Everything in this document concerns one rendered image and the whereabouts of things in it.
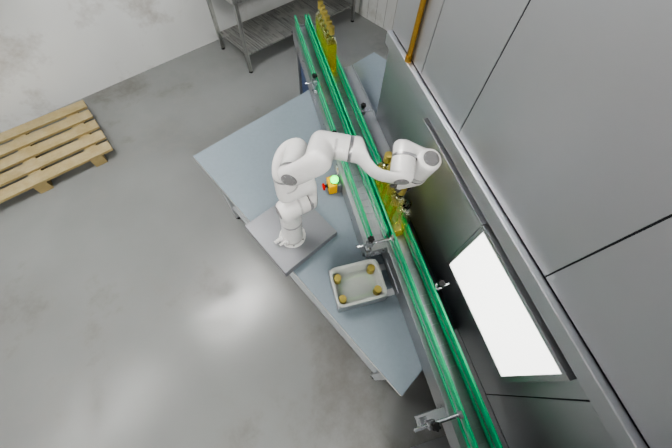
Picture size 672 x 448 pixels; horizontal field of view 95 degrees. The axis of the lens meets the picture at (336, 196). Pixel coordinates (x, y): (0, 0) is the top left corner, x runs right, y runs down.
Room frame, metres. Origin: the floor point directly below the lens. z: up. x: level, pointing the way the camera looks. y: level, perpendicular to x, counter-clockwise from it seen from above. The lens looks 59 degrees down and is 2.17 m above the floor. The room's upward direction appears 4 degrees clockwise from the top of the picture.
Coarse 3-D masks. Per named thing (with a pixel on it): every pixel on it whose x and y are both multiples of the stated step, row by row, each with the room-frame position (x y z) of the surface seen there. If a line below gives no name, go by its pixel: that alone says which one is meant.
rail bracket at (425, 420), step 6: (438, 408) -0.05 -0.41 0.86; (444, 408) -0.05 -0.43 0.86; (420, 414) -0.07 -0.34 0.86; (426, 414) -0.07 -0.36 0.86; (432, 414) -0.07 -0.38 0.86; (438, 414) -0.07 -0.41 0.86; (444, 414) -0.07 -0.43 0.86; (456, 414) -0.06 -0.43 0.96; (462, 414) -0.06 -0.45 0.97; (420, 420) -0.09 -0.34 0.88; (426, 420) -0.08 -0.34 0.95; (432, 420) -0.08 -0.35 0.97; (438, 420) -0.08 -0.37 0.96; (444, 420) -0.08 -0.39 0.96; (420, 426) -0.10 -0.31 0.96; (426, 426) -0.10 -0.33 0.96; (432, 426) -0.09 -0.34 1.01; (438, 426) -0.09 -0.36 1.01
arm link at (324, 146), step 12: (324, 132) 0.65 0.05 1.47; (336, 132) 0.66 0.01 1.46; (312, 144) 0.60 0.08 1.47; (324, 144) 0.60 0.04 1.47; (336, 144) 0.61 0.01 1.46; (348, 144) 0.62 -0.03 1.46; (312, 156) 0.56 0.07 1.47; (324, 156) 0.56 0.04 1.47; (336, 156) 0.59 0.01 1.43; (288, 168) 0.55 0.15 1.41; (300, 168) 0.54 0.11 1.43; (312, 168) 0.54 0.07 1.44; (324, 168) 0.54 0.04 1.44; (288, 180) 0.53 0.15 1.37; (300, 180) 0.53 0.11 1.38
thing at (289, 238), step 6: (282, 228) 0.57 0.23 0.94; (300, 228) 0.58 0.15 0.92; (282, 234) 0.58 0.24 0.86; (288, 234) 0.55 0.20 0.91; (294, 234) 0.56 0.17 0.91; (300, 234) 0.58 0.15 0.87; (276, 240) 0.55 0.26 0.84; (282, 240) 0.56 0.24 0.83; (288, 240) 0.55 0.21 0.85; (294, 240) 0.55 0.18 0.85; (300, 240) 0.57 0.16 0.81; (288, 246) 0.54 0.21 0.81; (294, 246) 0.54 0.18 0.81
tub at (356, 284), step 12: (348, 264) 0.46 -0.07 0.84; (360, 264) 0.47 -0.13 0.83; (348, 276) 0.43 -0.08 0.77; (360, 276) 0.43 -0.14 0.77; (372, 276) 0.43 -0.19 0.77; (336, 288) 0.37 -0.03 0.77; (348, 288) 0.37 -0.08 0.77; (360, 288) 0.37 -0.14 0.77; (372, 288) 0.38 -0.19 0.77; (384, 288) 0.36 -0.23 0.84; (336, 300) 0.30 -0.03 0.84; (348, 300) 0.32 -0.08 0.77; (360, 300) 0.31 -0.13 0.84
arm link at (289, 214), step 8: (296, 200) 0.62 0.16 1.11; (304, 200) 0.62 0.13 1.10; (280, 208) 0.58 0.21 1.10; (288, 208) 0.58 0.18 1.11; (296, 208) 0.59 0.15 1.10; (304, 208) 0.60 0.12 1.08; (280, 216) 0.56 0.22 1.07; (288, 216) 0.56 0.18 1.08; (296, 216) 0.57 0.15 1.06; (288, 224) 0.56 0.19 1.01; (296, 224) 0.57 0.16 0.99
